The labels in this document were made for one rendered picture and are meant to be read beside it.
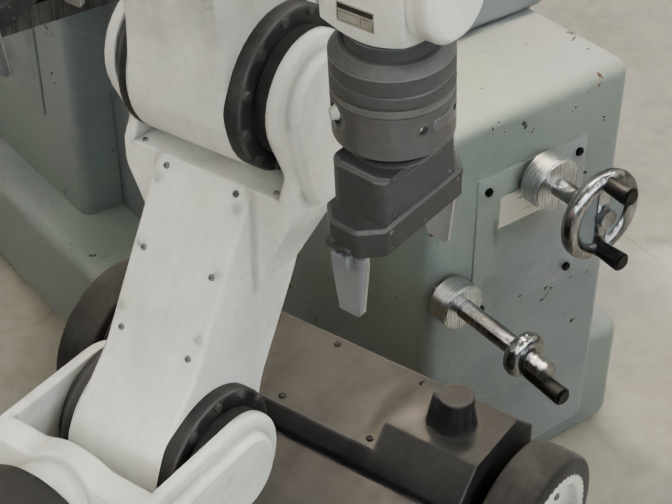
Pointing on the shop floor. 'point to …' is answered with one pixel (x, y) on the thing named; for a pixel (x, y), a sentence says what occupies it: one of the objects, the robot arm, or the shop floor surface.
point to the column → (64, 109)
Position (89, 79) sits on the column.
